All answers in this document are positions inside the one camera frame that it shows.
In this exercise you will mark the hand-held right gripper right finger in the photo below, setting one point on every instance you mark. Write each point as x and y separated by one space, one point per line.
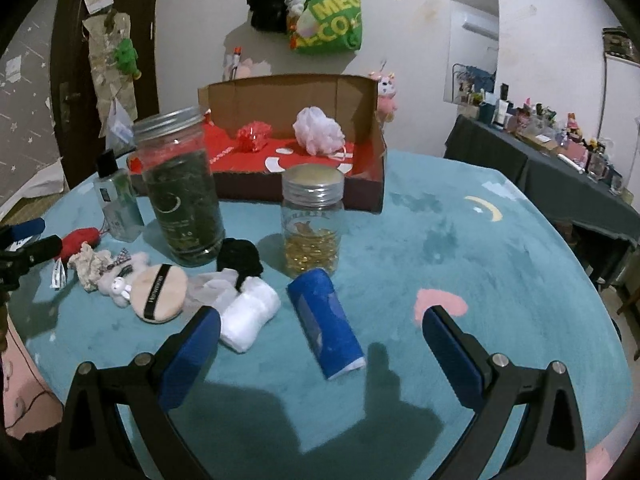
450 355

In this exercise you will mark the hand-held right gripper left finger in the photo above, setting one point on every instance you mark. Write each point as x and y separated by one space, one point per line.
192 355

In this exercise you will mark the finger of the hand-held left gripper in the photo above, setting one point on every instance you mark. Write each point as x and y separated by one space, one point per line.
27 228
35 252

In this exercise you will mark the red plush toy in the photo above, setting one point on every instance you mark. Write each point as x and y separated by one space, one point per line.
75 242

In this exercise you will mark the beige scrunchie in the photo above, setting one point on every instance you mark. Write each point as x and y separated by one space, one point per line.
90 265

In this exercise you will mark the white towel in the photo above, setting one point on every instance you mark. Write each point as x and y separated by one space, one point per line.
247 315

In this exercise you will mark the blue cloth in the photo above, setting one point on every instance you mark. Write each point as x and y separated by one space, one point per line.
322 325

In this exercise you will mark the cardboard box with red inside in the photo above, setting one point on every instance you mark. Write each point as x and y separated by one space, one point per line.
300 90

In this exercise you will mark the beige powder puff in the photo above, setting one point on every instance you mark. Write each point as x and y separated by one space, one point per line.
165 300

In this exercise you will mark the clear bottle with black cap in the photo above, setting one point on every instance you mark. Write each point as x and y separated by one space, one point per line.
117 205

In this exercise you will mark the black scrunchie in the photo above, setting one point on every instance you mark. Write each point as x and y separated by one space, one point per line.
240 257

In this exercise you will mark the pink printed cloth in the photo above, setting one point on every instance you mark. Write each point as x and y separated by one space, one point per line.
20 375

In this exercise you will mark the clear hanging plastic bag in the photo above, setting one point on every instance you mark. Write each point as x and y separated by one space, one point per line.
119 130

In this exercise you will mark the tall glass jar green leaves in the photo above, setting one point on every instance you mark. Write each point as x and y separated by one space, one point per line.
185 210

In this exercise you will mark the beige hanging door organiser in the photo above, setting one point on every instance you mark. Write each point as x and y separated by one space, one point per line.
107 95

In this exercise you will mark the small jar of golden capsules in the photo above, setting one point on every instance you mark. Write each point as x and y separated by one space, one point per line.
310 250

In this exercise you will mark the dark cloth covered table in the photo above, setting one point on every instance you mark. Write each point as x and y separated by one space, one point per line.
550 185

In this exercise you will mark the green plush toy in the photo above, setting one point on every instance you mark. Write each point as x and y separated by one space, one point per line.
126 57

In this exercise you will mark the dark brown door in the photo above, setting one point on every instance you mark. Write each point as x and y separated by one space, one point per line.
145 60

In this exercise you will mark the row of cosmetic bottles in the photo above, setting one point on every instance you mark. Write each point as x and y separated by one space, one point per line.
540 120

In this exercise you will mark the white mesh bath pouf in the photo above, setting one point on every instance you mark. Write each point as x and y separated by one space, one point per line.
317 130

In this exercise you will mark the pink hanging plush toy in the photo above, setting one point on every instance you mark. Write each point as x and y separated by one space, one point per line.
385 105

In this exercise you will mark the stick with red tip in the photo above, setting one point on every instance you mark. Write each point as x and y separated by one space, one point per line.
235 62

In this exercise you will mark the pale pink plush toy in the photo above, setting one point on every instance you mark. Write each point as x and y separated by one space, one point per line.
245 69

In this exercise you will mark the white cabinet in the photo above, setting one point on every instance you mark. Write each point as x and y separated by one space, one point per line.
622 110

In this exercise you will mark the white plush toy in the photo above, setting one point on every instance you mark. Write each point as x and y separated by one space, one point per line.
296 2

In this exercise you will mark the woven storage basket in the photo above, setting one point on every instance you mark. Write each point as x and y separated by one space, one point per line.
620 45

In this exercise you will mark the green tote bag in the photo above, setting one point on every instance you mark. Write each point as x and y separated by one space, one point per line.
330 15

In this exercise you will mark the wall mirror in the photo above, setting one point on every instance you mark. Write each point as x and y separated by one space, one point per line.
472 60

